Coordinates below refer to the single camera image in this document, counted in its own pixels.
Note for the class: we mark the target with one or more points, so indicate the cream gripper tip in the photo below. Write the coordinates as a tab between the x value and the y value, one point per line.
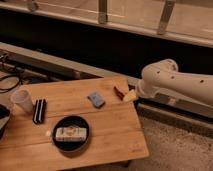
130	96

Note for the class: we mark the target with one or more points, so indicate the red handled tool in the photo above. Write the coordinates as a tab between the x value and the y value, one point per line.
118	93

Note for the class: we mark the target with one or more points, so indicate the black round plate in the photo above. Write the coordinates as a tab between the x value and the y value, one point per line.
69	121

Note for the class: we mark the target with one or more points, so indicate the white patterned rectangular box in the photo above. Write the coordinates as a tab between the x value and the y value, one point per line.
71	134

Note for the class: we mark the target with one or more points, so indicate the wooden table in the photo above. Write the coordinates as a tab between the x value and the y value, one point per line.
115	132

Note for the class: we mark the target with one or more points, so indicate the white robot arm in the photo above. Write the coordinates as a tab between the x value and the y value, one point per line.
164	74

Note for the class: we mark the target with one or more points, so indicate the translucent plastic cup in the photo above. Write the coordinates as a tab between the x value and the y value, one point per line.
23	99

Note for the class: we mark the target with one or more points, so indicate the dark object at left edge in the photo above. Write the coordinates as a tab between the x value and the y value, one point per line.
4	118

